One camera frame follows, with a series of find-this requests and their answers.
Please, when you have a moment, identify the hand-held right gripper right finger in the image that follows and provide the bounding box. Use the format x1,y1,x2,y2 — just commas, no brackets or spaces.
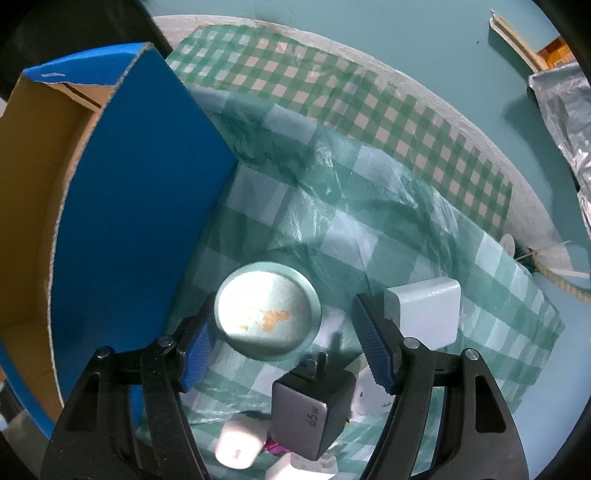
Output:
352,293,530,480

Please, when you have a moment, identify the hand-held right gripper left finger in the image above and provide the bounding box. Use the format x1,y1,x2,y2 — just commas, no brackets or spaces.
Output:
41,294,218,480

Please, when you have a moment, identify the white square charger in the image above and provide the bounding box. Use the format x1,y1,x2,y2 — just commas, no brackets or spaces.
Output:
384,278,462,352

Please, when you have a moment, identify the round green tin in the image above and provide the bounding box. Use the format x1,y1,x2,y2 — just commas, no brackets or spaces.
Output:
215,261,322,362

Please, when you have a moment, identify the dark grey charger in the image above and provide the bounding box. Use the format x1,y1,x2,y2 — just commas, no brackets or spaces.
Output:
270,353,357,461

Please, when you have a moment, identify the white oval case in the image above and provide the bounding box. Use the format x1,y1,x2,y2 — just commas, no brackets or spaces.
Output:
215,413,269,470

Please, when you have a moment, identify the brown cardboard box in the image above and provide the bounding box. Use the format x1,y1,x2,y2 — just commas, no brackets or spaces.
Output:
0,42,239,439

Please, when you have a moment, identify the white plug adapter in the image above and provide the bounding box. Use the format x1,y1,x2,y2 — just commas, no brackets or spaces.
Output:
352,364,398,423

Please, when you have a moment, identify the large green checkered plastic tablecloth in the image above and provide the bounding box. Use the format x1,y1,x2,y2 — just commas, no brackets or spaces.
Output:
129,88,566,480

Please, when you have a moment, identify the white rectangular charger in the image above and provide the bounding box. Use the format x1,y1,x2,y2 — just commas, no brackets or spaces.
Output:
268,450,340,480

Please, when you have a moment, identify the small green checkered cloth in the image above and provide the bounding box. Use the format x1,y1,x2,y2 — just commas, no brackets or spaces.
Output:
165,24,514,238

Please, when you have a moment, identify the silver foil bag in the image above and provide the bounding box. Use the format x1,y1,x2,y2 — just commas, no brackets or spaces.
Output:
529,60,591,259

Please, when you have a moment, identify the wooden strip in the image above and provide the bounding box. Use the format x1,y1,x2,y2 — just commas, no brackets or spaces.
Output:
488,11,550,75

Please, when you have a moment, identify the orange patterned box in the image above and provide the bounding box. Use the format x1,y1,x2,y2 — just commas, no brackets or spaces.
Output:
536,37,575,70

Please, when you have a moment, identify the beige rope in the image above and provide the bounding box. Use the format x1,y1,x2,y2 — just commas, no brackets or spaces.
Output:
522,249,591,305

